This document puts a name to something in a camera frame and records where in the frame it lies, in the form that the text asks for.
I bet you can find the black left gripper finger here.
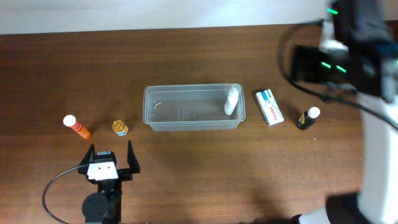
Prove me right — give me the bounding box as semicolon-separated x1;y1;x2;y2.
127;139;141;174
79;144;95;166

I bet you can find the white spray bottle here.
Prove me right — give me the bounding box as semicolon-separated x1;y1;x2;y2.
224;87;239;115

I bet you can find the small gold lid balm jar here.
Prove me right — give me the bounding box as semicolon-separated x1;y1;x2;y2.
112;120;128;136

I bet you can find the orange tablet tube white cap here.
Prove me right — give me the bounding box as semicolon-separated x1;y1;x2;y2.
63;114;91;139

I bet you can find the dark bottle white cap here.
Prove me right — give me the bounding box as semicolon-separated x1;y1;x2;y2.
298;106;321;131

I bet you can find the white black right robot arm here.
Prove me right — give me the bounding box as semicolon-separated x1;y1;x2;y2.
283;1;397;223

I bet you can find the white blue medicine box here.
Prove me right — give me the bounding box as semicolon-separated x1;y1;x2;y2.
256;89;284;126

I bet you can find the clear plastic container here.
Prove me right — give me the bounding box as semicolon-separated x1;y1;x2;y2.
142;83;246;131

